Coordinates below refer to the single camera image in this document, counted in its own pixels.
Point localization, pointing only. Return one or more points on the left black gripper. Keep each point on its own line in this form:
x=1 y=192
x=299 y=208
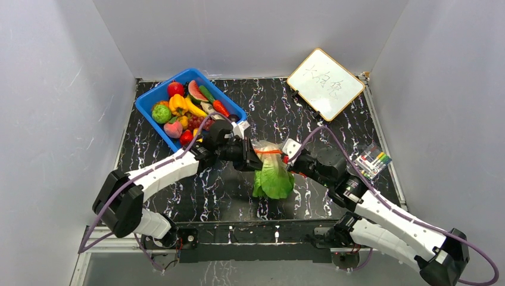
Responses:
x=252 y=161

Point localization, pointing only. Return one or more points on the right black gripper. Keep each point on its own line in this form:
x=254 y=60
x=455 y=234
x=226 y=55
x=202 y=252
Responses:
x=297 y=164

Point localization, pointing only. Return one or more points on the green toy lettuce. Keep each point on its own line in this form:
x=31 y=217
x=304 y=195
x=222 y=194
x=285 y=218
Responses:
x=272 y=193

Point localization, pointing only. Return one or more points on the clear zip top bag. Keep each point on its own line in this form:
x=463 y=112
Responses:
x=272 y=152

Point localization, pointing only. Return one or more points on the dark toy plum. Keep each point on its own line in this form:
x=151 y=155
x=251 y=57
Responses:
x=234 y=118

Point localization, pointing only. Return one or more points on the green toy custard apple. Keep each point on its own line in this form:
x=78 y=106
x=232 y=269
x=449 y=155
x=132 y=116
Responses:
x=161 y=114

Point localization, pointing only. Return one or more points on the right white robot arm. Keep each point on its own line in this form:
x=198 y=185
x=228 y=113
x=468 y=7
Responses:
x=439 y=259

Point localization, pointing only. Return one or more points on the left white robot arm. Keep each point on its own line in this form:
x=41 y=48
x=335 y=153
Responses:
x=120 y=203

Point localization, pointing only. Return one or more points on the toy carrot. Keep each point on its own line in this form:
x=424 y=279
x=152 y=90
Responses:
x=220 y=108

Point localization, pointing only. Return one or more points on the pack of coloured markers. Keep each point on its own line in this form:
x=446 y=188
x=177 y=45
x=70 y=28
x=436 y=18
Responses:
x=372 y=161

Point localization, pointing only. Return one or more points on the toy purple grapes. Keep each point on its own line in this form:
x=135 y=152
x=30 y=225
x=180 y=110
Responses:
x=194 y=122

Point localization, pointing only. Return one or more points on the white dry-erase board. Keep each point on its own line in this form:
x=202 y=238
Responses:
x=324 y=84

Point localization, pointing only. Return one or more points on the toy banana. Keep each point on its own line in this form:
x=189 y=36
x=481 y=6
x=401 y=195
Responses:
x=193 y=109

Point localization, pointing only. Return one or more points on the toy watermelon slice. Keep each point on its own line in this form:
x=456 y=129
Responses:
x=195 y=94

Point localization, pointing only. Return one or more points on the toy peach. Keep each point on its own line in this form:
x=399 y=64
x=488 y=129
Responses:
x=173 y=129

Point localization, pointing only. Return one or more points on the green toy cucumber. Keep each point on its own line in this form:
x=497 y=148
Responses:
x=207 y=94

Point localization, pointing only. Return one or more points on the yellow toy bell pepper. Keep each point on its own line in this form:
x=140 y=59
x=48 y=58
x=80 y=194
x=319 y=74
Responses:
x=178 y=105

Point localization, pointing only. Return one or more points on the red toy pomegranate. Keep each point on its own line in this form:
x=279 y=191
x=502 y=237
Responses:
x=175 y=88

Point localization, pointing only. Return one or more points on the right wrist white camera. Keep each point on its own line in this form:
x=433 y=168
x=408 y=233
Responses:
x=291 y=148

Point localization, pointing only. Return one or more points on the wrist white camera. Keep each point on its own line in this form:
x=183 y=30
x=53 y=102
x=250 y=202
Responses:
x=291 y=148
x=239 y=128

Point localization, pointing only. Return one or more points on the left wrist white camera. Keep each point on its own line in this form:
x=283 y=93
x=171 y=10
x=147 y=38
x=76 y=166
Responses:
x=239 y=128

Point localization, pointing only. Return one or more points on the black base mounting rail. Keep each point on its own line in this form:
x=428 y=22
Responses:
x=265 y=240

